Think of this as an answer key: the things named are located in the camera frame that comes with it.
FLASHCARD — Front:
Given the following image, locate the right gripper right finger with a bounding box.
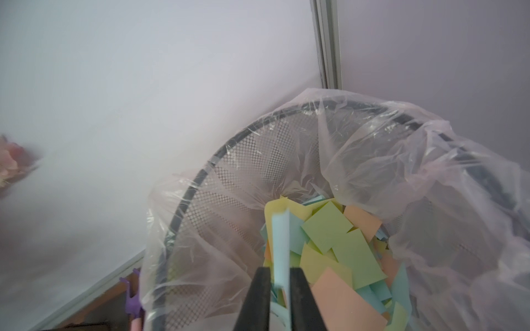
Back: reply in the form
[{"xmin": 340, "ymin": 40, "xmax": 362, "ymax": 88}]
[{"xmin": 290, "ymin": 268, "xmax": 327, "ymax": 331}]

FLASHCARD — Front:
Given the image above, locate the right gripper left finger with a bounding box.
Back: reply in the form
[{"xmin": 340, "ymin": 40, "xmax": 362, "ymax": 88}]
[{"xmin": 233, "ymin": 267, "xmax": 271, "ymax": 331}]

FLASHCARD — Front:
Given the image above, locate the light blue sticky note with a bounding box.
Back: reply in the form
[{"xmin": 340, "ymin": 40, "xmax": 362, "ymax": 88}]
[{"xmin": 272, "ymin": 210, "xmax": 290, "ymax": 292}]

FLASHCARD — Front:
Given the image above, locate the discarded sticky notes pile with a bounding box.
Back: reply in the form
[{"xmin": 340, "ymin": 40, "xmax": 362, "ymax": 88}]
[{"xmin": 261, "ymin": 196, "xmax": 412, "ymax": 330}]

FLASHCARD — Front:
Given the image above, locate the purple toy garden rake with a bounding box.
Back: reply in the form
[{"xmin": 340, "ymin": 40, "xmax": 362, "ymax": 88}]
[{"xmin": 120, "ymin": 268, "xmax": 144, "ymax": 331}]

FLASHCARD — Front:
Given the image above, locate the black mesh waste bin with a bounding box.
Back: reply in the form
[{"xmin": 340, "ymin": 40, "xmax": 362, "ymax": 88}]
[{"xmin": 148, "ymin": 98, "xmax": 530, "ymax": 331}]

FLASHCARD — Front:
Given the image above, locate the clear plastic bin liner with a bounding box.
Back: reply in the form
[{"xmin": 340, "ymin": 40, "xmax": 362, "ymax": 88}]
[{"xmin": 139, "ymin": 87, "xmax": 530, "ymax": 331}]

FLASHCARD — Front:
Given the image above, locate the pink artificial blossom tree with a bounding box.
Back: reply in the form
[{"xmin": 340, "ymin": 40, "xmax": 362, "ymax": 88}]
[{"xmin": 1, "ymin": 135, "xmax": 40, "ymax": 198}]

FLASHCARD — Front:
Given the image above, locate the right aluminium corner post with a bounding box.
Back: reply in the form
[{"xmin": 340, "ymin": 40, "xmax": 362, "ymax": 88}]
[{"xmin": 310, "ymin": 0, "xmax": 342, "ymax": 90}]

